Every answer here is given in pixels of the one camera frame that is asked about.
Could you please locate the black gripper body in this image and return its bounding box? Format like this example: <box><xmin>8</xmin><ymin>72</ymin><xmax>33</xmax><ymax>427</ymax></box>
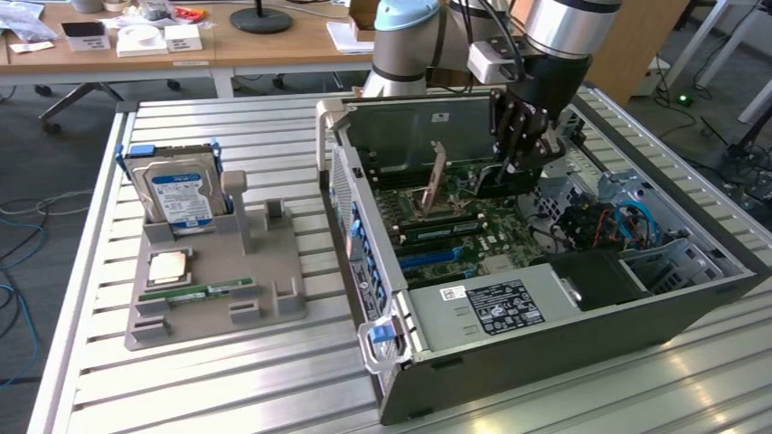
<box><xmin>504</xmin><ymin>53</ymin><xmax>590</xmax><ymax>119</ymax></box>

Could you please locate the black Nvidia graphics card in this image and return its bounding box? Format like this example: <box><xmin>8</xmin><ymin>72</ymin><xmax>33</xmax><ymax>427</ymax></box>
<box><xmin>420</xmin><ymin>141</ymin><xmax>538</xmax><ymax>222</ymax></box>

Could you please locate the metal drive cage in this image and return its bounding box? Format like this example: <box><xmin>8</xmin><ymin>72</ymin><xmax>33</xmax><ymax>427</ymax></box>
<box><xmin>533</xmin><ymin>108</ymin><xmax>608</xmax><ymax>227</ymax></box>

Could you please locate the white box with red button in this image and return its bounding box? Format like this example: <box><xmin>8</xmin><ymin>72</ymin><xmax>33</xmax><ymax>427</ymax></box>
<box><xmin>641</xmin><ymin>58</ymin><xmax>672</xmax><ymax>99</ymax></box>

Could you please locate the blue expansion slot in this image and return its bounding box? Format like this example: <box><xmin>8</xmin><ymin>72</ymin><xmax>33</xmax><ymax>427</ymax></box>
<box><xmin>397</xmin><ymin>250</ymin><xmax>466</xmax><ymax>269</ymax></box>

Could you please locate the white paper stack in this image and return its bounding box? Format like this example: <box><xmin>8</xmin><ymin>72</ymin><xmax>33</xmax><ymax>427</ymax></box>
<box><xmin>325</xmin><ymin>20</ymin><xmax>378</xmax><ymax>55</ymax></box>

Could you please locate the metal disk bay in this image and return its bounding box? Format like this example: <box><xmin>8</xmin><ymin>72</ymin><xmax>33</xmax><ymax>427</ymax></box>
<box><xmin>618</xmin><ymin>238</ymin><xmax>725</xmax><ymax>295</ymax></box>

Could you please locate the brown cardboard box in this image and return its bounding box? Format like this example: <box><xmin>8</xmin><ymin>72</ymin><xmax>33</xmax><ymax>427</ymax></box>
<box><xmin>348</xmin><ymin>0</ymin><xmax>380</xmax><ymax>33</ymax></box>

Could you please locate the grey power supply unit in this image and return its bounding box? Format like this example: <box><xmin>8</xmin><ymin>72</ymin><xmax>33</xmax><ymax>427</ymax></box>
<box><xmin>406</xmin><ymin>264</ymin><xmax>584</xmax><ymax>354</ymax></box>

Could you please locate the wooden desk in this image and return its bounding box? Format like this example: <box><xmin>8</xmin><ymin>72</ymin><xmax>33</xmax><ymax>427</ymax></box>
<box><xmin>0</xmin><ymin>0</ymin><xmax>544</xmax><ymax>99</ymax></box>

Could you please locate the black round lamp base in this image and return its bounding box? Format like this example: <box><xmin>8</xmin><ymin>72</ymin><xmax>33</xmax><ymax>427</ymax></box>
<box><xmin>228</xmin><ymin>0</ymin><xmax>294</xmax><ymax>33</ymax></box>

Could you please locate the open grey PC case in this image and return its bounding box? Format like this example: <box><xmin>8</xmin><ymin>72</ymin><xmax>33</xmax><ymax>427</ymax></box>
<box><xmin>316</xmin><ymin>80</ymin><xmax>758</xmax><ymax>426</ymax></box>

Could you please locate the hard disk in blue carrier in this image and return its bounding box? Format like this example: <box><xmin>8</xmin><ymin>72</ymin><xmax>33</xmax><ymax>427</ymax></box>
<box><xmin>113</xmin><ymin>138</ymin><xmax>225</xmax><ymax>236</ymax></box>

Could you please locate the grey plastic parts rack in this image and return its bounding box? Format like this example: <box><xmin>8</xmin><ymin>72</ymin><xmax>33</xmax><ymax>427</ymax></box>
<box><xmin>122</xmin><ymin>169</ymin><xmax>312</xmax><ymax>352</ymax></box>

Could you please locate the small white box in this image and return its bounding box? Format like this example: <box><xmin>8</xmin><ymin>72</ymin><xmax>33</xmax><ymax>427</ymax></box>
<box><xmin>162</xmin><ymin>24</ymin><xmax>204</xmax><ymax>53</ymax></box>

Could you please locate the orange red small item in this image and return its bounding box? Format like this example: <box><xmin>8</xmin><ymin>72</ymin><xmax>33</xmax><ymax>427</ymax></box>
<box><xmin>172</xmin><ymin>6</ymin><xmax>209</xmax><ymax>24</ymax></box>

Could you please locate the white box with tape roll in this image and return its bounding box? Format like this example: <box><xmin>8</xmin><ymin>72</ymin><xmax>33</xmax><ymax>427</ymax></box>
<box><xmin>116</xmin><ymin>24</ymin><xmax>169</xmax><ymax>58</ymax></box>

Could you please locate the silver CPU chip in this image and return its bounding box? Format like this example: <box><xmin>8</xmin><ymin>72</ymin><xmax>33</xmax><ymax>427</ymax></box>
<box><xmin>146</xmin><ymin>250</ymin><xmax>189</xmax><ymax>288</ymax></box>

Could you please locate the black chair base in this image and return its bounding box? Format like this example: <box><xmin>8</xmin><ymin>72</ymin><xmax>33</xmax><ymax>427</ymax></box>
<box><xmin>34</xmin><ymin>80</ymin><xmax>182</xmax><ymax>136</ymax></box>

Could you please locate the white box with black top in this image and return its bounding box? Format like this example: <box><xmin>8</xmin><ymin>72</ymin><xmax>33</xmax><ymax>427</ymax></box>
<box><xmin>58</xmin><ymin>21</ymin><xmax>113</xmax><ymax>52</ymax></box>

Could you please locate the clear plastic bag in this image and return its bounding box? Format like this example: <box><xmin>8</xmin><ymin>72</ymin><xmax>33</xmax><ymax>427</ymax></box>
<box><xmin>0</xmin><ymin>0</ymin><xmax>58</xmax><ymax>42</ymax></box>

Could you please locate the black camera cable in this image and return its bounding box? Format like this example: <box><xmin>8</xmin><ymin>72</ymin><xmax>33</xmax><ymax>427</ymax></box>
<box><xmin>478</xmin><ymin>0</ymin><xmax>525</xmax><ymax>85</ymax></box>

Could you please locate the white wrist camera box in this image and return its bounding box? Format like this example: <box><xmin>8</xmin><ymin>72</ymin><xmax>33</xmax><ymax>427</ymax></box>
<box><xmin>468</xmin><ymin>40</ymin><xmax>521</xmax><ymax>85</ymax></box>

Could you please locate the red wire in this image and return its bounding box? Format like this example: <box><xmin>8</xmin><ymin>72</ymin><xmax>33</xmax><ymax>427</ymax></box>
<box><xmin>589</xmin><ymin>205</ymin><xmax>605</xmax><ymax>249</ymax></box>

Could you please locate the blue wire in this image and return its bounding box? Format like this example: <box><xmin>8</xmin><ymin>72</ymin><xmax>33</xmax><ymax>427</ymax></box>
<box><xmin>618</xmin><ymin>198</ymin><xmax>665</xmax><ymax>249</ymax></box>

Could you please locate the black stand with cables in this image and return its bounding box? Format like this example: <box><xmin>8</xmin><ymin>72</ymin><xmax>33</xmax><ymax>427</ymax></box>
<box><xmin>698</xmin><ymin>115</ymin><xmax>772</xmax><ymax>213</ymax></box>

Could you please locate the grey floor cable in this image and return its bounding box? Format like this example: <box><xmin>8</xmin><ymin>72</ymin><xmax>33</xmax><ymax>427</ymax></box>
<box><xmin>0</xmin><ymin>189</ymin><xmax>94</xmax><ymax>217</ymax></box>

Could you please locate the blue floor cable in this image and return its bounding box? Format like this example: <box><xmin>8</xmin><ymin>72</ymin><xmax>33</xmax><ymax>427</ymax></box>
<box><xmin>0</xmin><ymin>215</ymin><xmax>48</xmax><ymax>390</ymax></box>

